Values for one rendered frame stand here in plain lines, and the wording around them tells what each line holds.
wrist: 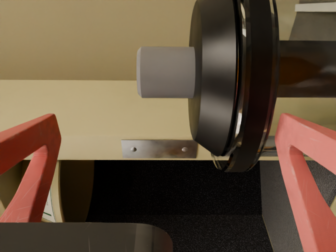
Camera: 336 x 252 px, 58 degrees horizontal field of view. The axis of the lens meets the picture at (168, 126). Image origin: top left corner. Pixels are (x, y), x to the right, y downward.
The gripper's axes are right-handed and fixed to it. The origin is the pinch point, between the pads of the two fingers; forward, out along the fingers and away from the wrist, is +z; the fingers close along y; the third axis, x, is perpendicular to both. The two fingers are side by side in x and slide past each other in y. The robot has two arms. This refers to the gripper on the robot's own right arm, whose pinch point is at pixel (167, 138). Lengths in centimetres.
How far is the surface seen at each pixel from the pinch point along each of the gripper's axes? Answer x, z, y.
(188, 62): -1.3, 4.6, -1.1
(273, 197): 30.9, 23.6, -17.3
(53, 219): 23.3, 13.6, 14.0
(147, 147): 10.5, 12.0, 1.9
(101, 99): 9.2, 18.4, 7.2
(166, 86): -0.1, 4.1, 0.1
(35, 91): 9.1, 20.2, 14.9
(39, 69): 23, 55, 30
